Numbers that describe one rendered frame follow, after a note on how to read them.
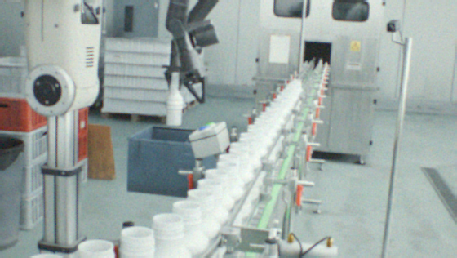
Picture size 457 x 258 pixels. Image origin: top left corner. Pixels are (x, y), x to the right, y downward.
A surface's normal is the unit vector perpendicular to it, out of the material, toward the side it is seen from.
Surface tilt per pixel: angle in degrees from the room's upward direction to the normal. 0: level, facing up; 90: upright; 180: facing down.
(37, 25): 90
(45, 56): 101
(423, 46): 90
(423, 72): 90
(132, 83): 90
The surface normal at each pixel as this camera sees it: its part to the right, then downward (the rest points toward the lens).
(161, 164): -0.18, 0.16
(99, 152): -0.15, 0.36
